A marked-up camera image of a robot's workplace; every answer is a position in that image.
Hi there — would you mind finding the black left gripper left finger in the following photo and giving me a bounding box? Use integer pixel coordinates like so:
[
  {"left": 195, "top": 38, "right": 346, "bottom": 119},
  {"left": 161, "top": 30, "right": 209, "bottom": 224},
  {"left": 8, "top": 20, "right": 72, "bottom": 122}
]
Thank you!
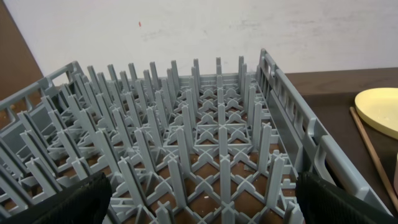
[{"left": 1, "top": 172, "right": 112, "bottom": 224}]

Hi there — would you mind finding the grey plastic dish rack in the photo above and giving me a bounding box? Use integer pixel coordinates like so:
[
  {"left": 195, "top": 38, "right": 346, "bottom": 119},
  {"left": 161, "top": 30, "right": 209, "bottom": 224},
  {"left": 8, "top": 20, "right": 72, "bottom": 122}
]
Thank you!
[{"left": 1, "top": 50, "right": 393, "bottom": 223}]

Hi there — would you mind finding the yellow plate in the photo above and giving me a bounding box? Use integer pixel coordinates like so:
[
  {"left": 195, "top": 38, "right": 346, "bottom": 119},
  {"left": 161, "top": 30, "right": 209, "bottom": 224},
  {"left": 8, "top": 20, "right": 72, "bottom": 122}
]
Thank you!
[{"left": 354, "top": 88, "right": 397, "bottom": 139}]

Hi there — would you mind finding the left wooden chopstick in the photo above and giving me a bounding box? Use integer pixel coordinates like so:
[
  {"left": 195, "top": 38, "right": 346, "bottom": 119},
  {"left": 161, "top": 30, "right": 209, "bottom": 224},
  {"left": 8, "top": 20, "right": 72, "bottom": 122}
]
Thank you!
[{"left": 349, "top": 106, "right": 397, "bottom": 210}]

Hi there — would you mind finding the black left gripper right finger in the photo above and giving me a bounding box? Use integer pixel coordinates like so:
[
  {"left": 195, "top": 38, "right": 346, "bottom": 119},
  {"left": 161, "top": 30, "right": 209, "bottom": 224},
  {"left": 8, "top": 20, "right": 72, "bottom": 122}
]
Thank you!
[{"left": 295, "top": 172, "right": 397, "bottom": 224}]

